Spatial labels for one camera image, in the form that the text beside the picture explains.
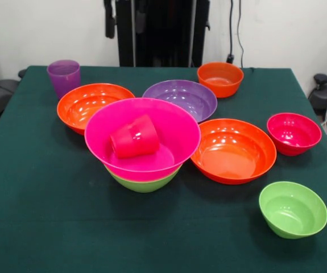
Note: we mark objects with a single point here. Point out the red cup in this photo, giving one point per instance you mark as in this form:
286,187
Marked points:
134,139

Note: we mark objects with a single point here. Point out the large pink bowl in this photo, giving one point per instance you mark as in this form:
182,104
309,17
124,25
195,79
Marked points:
174,128

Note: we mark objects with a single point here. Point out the large orange bowl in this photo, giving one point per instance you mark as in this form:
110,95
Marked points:
234,153
78,108

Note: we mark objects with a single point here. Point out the purple cup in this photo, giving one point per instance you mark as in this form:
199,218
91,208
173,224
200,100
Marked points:
63,79

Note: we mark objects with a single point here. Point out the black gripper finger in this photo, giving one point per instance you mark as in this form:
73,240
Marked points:
110,22
140,20

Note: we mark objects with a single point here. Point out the small orange bowl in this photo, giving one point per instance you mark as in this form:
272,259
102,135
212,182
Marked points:
220,81

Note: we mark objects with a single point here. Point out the purple bowl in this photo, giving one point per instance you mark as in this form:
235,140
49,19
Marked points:
191,96

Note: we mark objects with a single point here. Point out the small red bowl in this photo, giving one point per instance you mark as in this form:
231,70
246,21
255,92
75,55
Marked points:
292,136

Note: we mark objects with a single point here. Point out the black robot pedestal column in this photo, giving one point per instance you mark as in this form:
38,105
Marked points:
166,34

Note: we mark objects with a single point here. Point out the small green bowl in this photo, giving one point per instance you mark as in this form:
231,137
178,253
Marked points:
292,210

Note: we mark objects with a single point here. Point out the dark green tablecloth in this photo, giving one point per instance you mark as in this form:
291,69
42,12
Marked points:
152,227

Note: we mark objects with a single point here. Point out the gray pedestal leg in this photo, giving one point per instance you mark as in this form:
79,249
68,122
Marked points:
1,91
326,94

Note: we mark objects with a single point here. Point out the large green bowl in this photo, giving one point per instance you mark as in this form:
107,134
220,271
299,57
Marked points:
143,186

